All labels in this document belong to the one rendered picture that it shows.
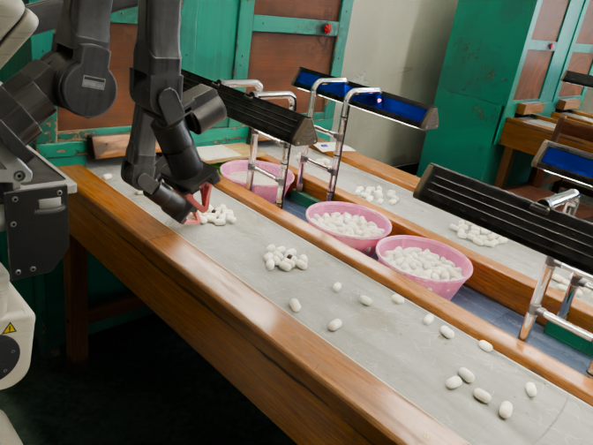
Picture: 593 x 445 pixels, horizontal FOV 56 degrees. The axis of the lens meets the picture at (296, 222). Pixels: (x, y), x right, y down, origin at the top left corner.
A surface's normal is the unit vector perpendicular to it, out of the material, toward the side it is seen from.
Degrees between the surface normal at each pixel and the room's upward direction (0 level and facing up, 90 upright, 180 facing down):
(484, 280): 90
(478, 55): 90
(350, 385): 0
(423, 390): 0
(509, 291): 90
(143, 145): 77
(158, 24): 89
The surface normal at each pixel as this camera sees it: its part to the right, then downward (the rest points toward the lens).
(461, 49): -0.73, 0.18
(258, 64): 0.68, 0.38
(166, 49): 0.65, 0.18
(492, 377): 0.14, -0.91
